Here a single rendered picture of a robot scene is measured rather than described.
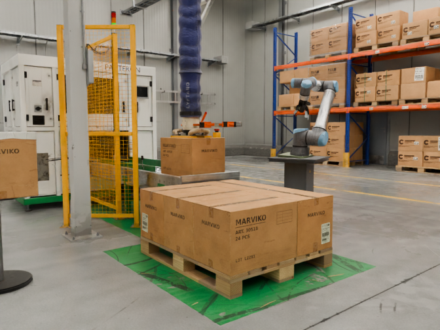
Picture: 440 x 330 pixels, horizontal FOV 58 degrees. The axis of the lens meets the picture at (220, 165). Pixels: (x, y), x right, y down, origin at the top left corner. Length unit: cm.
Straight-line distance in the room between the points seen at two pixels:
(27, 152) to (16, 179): 17
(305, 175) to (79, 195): 219
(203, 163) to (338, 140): 798
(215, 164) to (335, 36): 837
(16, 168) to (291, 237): 181
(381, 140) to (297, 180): 837
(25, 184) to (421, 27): 944
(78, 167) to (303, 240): 221
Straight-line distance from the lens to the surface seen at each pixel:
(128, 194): 478
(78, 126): 400
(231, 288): 255
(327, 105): 421
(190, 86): 407
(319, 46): 1212
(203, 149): 388
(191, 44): 413
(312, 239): 301
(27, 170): 275
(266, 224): 264
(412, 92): 1057
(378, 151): 1236
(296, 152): 409
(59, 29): 461
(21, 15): 1257
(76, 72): 403
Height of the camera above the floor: 104
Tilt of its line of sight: 5 degrees down
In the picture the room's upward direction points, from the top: straight up
